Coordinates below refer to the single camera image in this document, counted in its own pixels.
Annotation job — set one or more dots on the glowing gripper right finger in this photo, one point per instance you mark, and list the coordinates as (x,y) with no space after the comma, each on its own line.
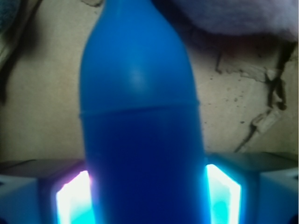
(253,188)

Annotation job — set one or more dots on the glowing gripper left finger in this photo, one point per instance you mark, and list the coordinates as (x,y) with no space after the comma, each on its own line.
(45,192)

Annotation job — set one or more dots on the blue plastic bottle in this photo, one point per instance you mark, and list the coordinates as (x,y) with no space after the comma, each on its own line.
(140,119)

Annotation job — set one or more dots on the pink plush bunny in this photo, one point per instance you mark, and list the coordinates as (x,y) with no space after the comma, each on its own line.
(240,17)

